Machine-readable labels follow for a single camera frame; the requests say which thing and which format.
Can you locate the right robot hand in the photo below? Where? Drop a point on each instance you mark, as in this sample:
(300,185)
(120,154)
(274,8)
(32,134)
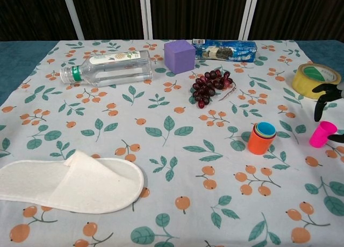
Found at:
(332,89)

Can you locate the pink plastic cup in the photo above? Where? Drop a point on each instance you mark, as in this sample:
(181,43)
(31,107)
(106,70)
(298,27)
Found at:
(318,138)

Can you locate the light blue plastic cup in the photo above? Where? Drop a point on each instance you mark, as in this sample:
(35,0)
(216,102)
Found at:
(268,130)

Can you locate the dark blue plastic cup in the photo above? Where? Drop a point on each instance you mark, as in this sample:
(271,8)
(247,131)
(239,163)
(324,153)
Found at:
(257,129)

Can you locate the yellow plastic cup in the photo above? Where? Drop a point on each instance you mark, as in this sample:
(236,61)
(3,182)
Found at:
(255,130)

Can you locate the yellow packing tape roll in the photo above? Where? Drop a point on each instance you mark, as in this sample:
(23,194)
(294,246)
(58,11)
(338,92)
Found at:
(303,83)

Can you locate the orange plastic cup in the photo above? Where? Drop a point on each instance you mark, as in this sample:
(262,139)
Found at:
(258,147)

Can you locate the blue cookie package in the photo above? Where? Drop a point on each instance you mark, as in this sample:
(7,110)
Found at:
(236,53)

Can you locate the dark red grape bunch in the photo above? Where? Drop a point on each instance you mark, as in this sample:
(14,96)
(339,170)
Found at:
(207,85)

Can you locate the purple foam cube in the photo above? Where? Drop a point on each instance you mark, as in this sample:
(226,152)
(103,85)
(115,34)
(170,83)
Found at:
(178,58)

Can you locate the floral print tablecloth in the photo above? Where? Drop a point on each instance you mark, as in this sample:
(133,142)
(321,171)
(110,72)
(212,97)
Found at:
(161,150)

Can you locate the clear plastic water bottle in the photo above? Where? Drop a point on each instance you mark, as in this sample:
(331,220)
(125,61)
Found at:
(115,72)

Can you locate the white cloth slipper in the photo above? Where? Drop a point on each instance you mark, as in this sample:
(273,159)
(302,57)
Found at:
(80,185)

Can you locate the teal table cover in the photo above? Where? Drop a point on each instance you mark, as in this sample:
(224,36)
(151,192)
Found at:
(16,61)

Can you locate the white partition post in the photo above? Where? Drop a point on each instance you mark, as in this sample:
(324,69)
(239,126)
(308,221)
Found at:
(146,15)
(248,15)
(72,15)

